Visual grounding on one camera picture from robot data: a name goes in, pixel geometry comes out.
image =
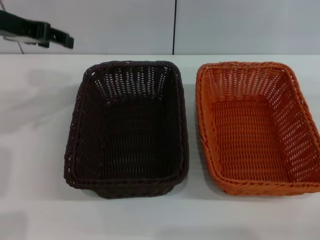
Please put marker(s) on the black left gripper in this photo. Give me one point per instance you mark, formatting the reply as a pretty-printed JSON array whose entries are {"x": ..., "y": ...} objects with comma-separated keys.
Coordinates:
[{"x": 22, "y": 27}]

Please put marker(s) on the dark brown woven basket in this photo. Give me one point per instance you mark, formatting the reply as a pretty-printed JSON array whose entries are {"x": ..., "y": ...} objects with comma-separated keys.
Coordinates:
[{"x": 140, "y": 140}]

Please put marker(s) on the orange woven basket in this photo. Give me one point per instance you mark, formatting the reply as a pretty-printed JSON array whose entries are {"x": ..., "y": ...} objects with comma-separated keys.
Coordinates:
[{"x": 252, "y": 135}]

